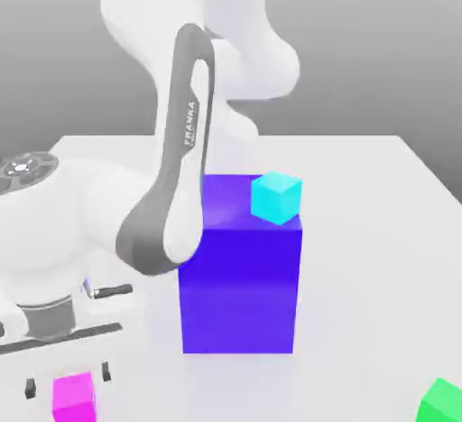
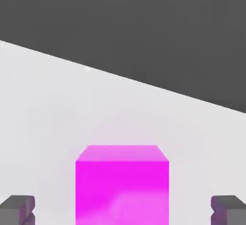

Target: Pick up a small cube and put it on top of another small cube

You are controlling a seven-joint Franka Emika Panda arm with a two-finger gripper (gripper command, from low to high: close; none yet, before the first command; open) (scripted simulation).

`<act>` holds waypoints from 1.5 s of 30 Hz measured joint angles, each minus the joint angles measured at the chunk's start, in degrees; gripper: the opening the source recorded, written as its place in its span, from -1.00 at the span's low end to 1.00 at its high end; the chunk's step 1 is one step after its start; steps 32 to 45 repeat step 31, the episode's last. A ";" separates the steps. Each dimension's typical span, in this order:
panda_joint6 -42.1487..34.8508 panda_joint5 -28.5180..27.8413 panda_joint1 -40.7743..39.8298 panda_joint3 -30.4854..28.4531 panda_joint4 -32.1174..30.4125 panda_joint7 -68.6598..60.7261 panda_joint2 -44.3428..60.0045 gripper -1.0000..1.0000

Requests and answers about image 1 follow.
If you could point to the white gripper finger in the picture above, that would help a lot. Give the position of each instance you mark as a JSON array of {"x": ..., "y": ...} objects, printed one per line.
[
  {"x": 30, "y": 388},
  {"x": 105, "y": 371}
]

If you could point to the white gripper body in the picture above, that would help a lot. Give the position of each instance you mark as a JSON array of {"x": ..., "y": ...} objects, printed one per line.
[{"x": 61, "y": 351}]

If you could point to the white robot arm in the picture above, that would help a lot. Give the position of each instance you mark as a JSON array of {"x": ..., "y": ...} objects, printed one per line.
[{"x": 144, "y": 32}]

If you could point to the small magenta cube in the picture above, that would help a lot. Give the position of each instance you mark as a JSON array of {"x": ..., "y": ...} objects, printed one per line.
[{"x": 74, "y": 398}]

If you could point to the small cyan cube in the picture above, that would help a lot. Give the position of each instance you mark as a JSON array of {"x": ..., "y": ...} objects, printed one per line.
[{"x": 276, "y": 198}]

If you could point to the small green cube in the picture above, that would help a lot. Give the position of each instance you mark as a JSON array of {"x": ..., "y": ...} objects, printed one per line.
[{"x": 442, "y": 402}]

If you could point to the large blue box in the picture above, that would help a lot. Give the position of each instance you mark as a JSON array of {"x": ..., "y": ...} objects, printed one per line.
[{"x": 240, "y": 292}]

